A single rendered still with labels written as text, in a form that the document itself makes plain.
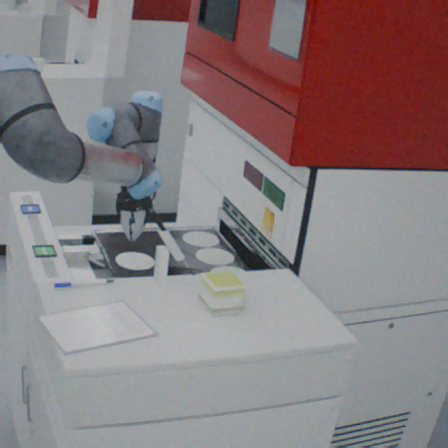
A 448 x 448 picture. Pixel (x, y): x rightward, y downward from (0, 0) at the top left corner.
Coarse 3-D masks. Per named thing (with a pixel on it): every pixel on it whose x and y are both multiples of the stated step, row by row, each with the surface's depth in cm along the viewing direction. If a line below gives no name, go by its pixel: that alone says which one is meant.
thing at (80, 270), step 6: (72, 264) 187; (78, 264) 187; (84, 264) 188; (72, 270) 184; (78, 270) 184; (84, 270) 185; (90, 270) 185; (78, 276) 181; (84, 276) 182; (90, 276) 182
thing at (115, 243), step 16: (112, 240) 199; (128, 240) 200; (144, 240) 201; (160, 240) 203; (176, 240) 204; (224, 240) 208; (112, 256) 190; (192, 256) 196; (128, 272) 183; (144, 272) 184; (176, 272) 187; (208, 272) 189
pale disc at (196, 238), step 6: (186, 234) 209; (192, 234) 209; (198, 234) 210; (204, 234) 210; (210, 234) 211; (186, 240) 205; (192, 240) 206; (198, 240) 206; (204, 240) 207; (210, 240) 207; (216, 240) 208; (198, 246) 203; (204, 246) 203; (210, 246) 204
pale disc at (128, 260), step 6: (120, 258) 189; (126, 258) 190; (132, 258) 190; (138, 258) 191; (144, 258) 191; (150, 258) 192; (120, 264) 186; (126, 264) 186; (132, 264) 187; (138, 264) 187; (144, 264) 188; (150, 264) 188
